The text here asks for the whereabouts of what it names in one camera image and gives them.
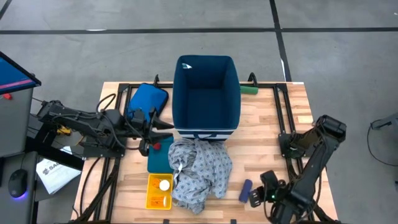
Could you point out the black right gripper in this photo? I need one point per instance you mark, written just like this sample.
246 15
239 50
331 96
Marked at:
272 188

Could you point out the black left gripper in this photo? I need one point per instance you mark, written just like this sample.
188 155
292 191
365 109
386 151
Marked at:
144 130

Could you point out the dark blue bandage roll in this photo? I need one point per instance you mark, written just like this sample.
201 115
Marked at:
245 190

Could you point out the red bandage roll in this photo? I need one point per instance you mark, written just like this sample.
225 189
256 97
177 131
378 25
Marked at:
157 146

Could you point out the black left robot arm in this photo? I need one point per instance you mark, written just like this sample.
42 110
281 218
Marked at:
77 121

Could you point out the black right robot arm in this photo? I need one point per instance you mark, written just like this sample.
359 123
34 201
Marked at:
311 174

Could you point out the navy fabric storage bin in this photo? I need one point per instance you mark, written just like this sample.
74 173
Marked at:
205 102

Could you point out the yellow slotted plastic basket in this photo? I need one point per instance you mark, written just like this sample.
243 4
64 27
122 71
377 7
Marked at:
148 194

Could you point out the teal rectangular tray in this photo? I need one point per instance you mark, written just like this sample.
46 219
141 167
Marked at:
159 161

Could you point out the blue padded pouch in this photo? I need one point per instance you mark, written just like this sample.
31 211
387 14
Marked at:
146 96

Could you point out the striped patterned hospital gown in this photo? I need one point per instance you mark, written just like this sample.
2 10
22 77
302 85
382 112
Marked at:
199 174

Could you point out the green bandage roll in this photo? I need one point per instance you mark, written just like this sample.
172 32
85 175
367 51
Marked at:
250 90

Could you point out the yellow connector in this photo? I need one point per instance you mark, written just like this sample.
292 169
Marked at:
63 130

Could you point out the white printed paper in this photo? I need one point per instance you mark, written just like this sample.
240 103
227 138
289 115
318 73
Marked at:
59 180

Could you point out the grey cabinet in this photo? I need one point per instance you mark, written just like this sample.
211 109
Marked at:
15 124

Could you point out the grey metal stand foot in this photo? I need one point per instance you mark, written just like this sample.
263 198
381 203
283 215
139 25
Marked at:
387 123

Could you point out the black computer mouse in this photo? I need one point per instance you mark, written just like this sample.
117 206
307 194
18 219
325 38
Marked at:
18 182

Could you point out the red button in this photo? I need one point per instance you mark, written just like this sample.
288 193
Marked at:
7 96

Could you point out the computer monitor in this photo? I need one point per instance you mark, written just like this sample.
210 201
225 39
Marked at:
12 74

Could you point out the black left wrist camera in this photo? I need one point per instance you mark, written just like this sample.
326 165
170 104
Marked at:
138 115

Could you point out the black metal table frame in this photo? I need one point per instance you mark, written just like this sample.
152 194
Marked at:
276 91

